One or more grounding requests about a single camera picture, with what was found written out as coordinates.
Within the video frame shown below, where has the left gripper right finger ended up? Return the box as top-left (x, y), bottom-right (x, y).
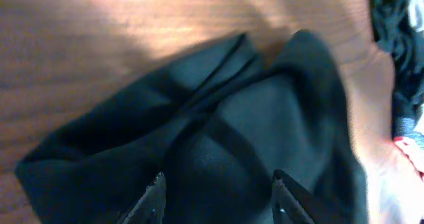
top-left (271, 169), bottom-right (339, 224)

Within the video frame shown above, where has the red grey garment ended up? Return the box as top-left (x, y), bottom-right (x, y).
top-left (392, 117), bottom-right (423, 180)

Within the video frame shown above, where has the black logo shirt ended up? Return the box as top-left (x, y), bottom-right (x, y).
top-left (15, 30), bottom-right (368, 224)

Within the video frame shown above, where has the grey beige garment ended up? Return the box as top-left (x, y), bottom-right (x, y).
top-left (408, 0), bottom-right (424, 32)

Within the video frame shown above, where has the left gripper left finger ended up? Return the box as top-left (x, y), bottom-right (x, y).
top-left (117, 172), bottom-right (166, 224)

